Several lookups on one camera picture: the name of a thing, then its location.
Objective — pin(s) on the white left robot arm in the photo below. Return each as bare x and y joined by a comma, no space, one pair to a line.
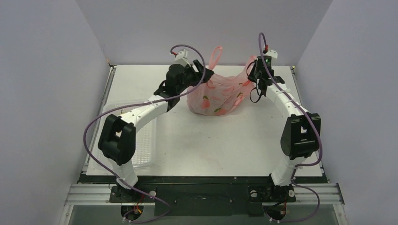
118,136

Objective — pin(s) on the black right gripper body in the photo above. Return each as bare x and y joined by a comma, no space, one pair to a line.
265,80

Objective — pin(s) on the white plastic basket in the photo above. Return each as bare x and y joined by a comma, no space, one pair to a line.
145,141

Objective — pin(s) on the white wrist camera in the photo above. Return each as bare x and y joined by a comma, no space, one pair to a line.
181,57
270,53

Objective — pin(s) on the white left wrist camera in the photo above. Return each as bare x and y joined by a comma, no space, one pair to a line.
181,57

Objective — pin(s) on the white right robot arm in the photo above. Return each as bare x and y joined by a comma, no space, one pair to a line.
301,131

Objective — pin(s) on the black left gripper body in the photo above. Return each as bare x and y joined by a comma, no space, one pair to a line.
190,78

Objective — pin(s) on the pink printed plastic bag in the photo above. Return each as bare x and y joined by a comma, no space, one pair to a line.
221,95

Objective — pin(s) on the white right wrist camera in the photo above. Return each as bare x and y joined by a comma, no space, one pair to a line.
270,53

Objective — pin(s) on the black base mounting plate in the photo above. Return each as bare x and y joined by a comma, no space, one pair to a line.
204,196

